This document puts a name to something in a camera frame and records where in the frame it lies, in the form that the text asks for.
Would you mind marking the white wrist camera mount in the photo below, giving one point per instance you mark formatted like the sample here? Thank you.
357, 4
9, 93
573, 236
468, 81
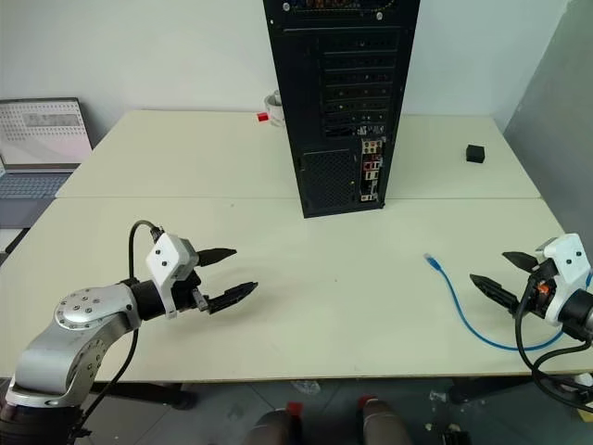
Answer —
567, 264
164, 259

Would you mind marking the crumpled clear plastic scrap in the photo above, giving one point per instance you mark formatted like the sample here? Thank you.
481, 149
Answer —
306, 386
437, 396

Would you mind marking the grey open laptop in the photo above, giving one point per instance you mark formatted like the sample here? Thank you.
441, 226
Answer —
41, 139

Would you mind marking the dark rounded shape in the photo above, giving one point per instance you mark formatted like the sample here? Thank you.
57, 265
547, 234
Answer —
384, 424
273, 428

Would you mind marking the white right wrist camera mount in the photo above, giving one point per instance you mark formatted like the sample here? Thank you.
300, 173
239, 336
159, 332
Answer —
567, 264

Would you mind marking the small black cube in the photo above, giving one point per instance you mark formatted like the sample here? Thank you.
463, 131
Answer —
475, 154

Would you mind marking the black computer tower case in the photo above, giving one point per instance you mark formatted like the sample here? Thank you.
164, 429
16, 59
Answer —
343, 92

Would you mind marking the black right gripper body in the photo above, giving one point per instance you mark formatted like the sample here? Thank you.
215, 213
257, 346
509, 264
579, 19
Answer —
538, 289

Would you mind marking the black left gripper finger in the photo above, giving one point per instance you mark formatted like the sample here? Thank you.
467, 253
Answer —
218, 255
231, 296

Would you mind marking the grey partition panel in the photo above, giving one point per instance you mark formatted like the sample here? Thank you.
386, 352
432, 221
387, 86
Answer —
556, 116

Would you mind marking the small red block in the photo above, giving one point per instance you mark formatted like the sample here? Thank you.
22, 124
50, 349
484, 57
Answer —
262, 118

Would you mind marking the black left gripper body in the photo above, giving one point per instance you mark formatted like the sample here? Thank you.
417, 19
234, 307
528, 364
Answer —
187, 294

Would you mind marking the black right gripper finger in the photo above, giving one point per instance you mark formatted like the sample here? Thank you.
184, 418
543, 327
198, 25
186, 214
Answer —
495, 289
521, 261

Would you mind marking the white tape roll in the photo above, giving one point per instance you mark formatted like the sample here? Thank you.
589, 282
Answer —
274, 111

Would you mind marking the black table foot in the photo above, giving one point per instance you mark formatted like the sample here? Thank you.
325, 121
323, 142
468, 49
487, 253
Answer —
153, 395

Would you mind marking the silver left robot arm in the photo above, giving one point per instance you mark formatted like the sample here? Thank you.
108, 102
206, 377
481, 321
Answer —
51, 357

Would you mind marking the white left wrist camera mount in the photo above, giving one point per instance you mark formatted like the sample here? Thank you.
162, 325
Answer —
164, 259

